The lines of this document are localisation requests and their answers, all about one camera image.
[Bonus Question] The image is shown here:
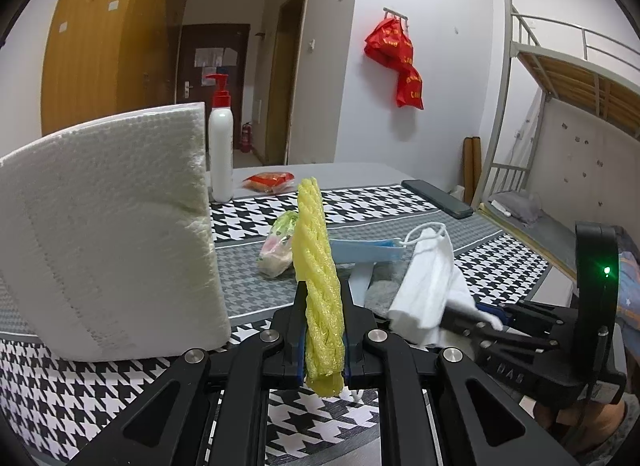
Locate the green floral tissue pack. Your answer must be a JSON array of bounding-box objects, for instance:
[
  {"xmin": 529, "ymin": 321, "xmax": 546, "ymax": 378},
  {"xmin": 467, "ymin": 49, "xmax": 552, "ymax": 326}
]
[{"xmin": 257, "ymin": 210, "xmax": 298, "ymax": 278}]

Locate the black smartphone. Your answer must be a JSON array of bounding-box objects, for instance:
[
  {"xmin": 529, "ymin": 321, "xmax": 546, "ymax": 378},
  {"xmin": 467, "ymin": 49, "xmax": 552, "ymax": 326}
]
[{"xmin": 401, "ymin": 180, "xmax": 474, "ymax": 220}]

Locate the wall coat hook rack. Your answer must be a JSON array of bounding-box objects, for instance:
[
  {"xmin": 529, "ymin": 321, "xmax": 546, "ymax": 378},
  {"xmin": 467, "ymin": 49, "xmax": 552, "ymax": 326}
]
[{"xmin": 383, "ymin": 7, "xmax": 408, "ymax": 28}]

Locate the red fire extinguisher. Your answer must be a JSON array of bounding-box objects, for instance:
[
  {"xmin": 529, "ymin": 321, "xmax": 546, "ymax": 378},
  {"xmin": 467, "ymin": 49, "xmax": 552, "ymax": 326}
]
[{"xmin": 240, "ymin": 122, "xmax": 252, "ymax": 153}]

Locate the red hanging bag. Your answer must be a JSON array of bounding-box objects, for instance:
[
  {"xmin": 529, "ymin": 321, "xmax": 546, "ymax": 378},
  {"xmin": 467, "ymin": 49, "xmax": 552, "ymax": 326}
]
[{"xmin": 363, "ymin": 15, "xmax": 424, "ymax": 110}]

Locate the white pump bottle red top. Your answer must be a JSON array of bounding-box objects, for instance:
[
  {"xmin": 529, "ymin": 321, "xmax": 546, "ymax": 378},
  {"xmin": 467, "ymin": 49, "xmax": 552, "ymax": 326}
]
[{"xmin": 205, "ymin": 74, "xmax": 234, "ymax": 203}]

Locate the yellow foam sponge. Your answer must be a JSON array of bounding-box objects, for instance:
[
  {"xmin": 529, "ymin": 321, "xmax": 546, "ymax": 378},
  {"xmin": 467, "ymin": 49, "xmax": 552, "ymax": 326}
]
[{"xmin": 292, "ymin": 178, "xmax": 345, "ymax": 398}]

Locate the grey pillow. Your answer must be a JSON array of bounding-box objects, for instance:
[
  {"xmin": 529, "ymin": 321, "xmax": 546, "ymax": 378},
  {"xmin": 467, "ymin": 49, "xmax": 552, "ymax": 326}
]
[{"xmin": 489, "ymin": 191, "xmax": 541, "ymax": 224}]

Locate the metal bunk bed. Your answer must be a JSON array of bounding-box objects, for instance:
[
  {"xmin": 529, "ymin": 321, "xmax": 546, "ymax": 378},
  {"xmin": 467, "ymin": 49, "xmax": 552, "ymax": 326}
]
[{"xmin": 472, "ymin": 0, "xmax": 639, "ymax": 278}]

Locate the dark brown entrance door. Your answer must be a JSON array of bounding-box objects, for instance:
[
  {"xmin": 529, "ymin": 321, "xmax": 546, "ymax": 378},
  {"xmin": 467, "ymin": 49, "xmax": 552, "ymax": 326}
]
[{"xmin": 176, "ymin": 24, "xmax": 250, "ymax": 148}]

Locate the blue face mask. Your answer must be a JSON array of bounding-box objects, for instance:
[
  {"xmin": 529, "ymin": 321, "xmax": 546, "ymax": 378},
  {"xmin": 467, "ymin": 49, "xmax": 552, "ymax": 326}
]
[{"xmin": 330, "ymin": 239, "xmax": 405, "ymax": 264}]

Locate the red snack packet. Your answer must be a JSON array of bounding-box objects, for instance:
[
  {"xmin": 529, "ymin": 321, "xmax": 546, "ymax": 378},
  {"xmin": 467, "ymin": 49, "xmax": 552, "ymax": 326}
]
[{"xmin": 242, "ymin": 172, "xmax": 295, "ymax": 194}]

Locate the wooden wardrobe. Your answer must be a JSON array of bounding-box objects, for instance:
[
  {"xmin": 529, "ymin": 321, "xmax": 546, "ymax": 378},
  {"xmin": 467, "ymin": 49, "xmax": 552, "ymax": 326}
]
[{"xmin": 40, "ymin": 0, "xmax": 186, "ymax": 134}]

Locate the houndstooth table mat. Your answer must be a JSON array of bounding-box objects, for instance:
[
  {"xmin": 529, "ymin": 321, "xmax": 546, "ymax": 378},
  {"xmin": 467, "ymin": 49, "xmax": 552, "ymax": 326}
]
[{"xmin": 1, "ymin": 185, "xmax": 549, "ymax": 465}]

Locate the white face mask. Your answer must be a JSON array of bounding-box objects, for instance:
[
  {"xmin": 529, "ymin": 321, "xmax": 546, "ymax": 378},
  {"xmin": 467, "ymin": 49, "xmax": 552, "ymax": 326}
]
[{"xmin": 388, "ymin": 222, "xmax": 503, "ymax": 348}]

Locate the person's right hand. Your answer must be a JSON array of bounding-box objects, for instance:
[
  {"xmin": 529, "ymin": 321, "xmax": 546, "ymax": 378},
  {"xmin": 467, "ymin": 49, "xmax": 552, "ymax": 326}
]
[{"xmin": 534, "ymin": 400, "xmax": 626, "ymax": 455}]

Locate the white styrofoam box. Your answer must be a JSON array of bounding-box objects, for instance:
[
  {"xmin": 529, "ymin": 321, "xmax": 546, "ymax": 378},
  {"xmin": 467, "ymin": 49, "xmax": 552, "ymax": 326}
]
[{"xmin": 1, "ymin": 104, "xmax": 231, "ymax": 362}]

